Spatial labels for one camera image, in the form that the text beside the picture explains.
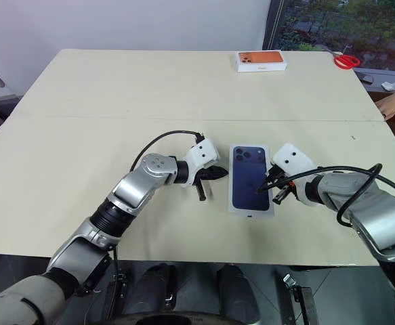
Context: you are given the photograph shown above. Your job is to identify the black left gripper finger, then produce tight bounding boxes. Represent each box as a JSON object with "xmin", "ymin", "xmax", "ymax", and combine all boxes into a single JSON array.
[
  {"xmin": 207, "ymin": 165, "xmax": 228, "ymax": 181},
  {"xmin": 194, "ymin": 178, "xmax": 207, "ymax": 202}
]

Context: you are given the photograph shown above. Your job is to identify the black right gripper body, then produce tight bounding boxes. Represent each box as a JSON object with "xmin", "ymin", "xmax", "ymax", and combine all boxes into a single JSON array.
[{"xmin": 277, "ymin": 174, "xmax": 299, "ymax": 199}]

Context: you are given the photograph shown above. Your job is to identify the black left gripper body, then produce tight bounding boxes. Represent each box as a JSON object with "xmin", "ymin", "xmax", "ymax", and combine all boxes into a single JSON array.
[{"xmin": 192, "ymin": 165, "xmax": 215, "ymax": 186}]

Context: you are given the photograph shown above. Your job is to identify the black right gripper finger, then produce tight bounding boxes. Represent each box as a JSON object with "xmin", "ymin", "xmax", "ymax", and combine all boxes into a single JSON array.
[
  {"xmin": 272, "ymin": 185, "xmax": 293, "ymax": 206},
  {"xmin": 266, "ymin": 163, "xmax": 282, "ymax": 181}
]

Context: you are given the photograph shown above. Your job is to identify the white lid blue phone print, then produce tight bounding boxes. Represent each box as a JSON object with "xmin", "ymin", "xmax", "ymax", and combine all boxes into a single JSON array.
[{"xmin": 226, "ymin": 144, "xmax": 278, "ymax": 221}]

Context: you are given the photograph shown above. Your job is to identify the white box orange phone print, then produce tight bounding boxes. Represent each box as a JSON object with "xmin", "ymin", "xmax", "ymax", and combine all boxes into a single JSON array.
[{"xmin": 234, "ymin": 50, "xmax": 289, "ymax": 73}]

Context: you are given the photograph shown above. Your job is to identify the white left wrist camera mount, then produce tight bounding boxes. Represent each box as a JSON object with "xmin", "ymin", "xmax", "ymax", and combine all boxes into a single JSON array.
[{"xmin": 182, "ymin": 139, "xmax": 221, "ymax": 188}]

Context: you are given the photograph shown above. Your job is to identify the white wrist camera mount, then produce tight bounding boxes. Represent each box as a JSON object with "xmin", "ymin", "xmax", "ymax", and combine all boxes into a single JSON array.
[
  {"xmin": 182, "ymin": 139, "xmax": 221, "ymax": 188},
  {"xmin": 272, "ymin": 143, "xmax": 322, "ymax": 207}
]

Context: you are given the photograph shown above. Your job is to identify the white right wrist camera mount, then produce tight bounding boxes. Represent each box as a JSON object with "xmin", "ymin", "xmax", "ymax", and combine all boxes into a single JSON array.
[{"xmin": 272, "ymin": 143, "xmax": 322, "ymax": 207}]

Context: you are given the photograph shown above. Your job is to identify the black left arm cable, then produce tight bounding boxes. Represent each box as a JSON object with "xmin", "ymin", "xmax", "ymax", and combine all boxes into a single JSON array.
[{"xmin": 129, "ymin": 130, "xmax": 205, "ymax": 174}]

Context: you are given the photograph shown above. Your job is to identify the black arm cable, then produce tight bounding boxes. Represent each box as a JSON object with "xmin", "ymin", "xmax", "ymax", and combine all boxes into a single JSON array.
[
  {"xmin": 129, "ymin": 130, "xmax": 205, "ymax": 174},
  {"xmin": 256, "ymin": 163, "xmax": 384, "ymax": 228}
]

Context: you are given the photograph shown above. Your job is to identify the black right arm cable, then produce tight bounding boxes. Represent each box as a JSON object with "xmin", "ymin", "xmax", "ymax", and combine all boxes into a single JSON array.
[{"xmin": 256, "ymin": 163, "xmax": 384, "ymax": 228}]

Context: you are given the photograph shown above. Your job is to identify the grey metal bracket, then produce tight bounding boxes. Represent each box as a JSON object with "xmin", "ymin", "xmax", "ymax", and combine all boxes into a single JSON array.
[{"xmin": 282, "ymin": 272, "xmax": 316, "ymax": 325}]

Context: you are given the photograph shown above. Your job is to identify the red handled scissors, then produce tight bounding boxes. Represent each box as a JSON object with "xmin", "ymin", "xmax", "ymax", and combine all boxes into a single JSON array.
[{"xmin": 322, "ymin": 47, "xmax": 361, "ymax": 71}]

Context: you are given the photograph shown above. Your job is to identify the black window frame post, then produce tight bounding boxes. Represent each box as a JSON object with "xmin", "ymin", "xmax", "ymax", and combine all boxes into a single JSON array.
[{"xmin": 263, "ymin": 0, "xmax": 285, "ymax": 51}]

